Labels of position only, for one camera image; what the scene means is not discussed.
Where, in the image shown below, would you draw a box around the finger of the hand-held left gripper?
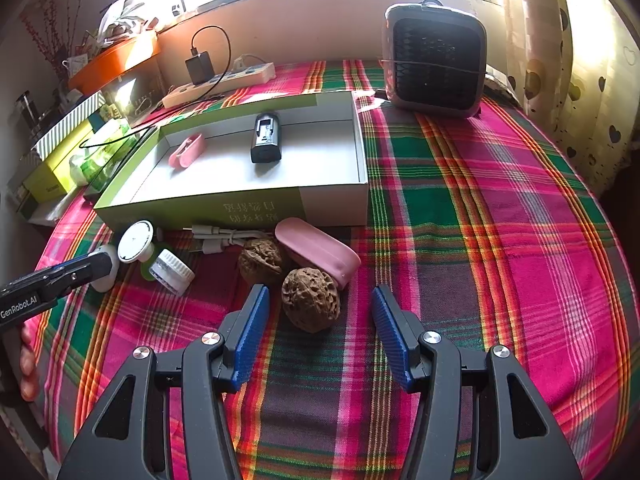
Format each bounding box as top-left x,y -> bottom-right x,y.
30,256 -> 95,282
47,251 -> 113,301

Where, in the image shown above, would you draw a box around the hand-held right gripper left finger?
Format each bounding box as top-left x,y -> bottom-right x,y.
57,284 -> 271,480

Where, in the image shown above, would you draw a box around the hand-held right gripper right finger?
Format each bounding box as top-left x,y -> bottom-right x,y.
371,284 -> 583,480

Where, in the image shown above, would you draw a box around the white round gadget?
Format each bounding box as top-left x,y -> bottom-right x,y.
92,244 -> 121,293

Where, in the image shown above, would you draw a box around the white spool with green base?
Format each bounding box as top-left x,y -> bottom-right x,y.
116,220 -> 173,281

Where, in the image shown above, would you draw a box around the brown walnut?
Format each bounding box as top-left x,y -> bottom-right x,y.
281,267 -> 342,333
238,238 -> 287,288

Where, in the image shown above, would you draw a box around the small white ribbed jar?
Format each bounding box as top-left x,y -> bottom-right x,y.
149,249 -> 196,296

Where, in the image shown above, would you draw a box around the white charging cable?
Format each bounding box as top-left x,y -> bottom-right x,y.
192,223 -> 278,256

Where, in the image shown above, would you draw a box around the pink oblong case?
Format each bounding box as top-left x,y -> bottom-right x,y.
274,217 -> 362,288

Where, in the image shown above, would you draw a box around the green and white cardboard box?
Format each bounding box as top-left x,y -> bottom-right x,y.
92,91 -> 370,231

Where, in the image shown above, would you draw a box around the person's left hand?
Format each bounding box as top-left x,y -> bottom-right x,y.
19,324 -> 41,402

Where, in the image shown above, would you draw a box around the yellow-green box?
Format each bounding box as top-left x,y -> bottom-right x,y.
22,120 -> 96,196

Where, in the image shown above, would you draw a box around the green tissue pack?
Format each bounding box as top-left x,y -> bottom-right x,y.
70,117 -> 133,186

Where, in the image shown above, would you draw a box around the striped gift box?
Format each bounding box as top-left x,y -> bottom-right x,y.
31,92 -> 107,161

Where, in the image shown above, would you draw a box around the pink clip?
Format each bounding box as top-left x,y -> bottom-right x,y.
168,133 -> 207,169

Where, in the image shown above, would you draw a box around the plaid cloth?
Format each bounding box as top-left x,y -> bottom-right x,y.
25,60 -> 636,480

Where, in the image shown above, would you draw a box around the glass jar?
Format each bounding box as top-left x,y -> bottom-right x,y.
15,91 -> 41,136

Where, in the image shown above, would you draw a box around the clear plastic box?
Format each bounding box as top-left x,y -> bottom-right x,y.
102,72 -> 166,121

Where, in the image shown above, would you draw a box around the black battery pack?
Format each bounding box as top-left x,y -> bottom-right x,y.
250,112 -> 282,164

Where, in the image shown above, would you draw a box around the orange plastic tray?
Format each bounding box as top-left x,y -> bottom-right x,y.
67,30 -> 162,96

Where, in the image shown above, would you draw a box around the black charger plug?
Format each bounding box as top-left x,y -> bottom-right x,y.
185,50 -> 217,86

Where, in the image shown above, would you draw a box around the white power strip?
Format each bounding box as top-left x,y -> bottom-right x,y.
161,62 -> 277,109

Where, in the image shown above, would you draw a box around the red dried branches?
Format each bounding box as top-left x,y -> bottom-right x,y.
20,0 -> 96,81

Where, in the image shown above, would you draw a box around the potted plant with papers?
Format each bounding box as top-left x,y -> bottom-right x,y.
97,0 -> 161,41

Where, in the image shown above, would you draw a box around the grey portable heater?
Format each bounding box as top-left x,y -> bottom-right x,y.
381,2 -> 488,119

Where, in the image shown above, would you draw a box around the heart print curtain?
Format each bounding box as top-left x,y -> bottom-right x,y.
500,0 -> 640,196

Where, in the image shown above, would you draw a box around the thin black cable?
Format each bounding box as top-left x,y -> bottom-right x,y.
80,129 -> 156,152

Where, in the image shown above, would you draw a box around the black charger cable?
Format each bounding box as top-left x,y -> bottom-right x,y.
191,25 -> 233,81

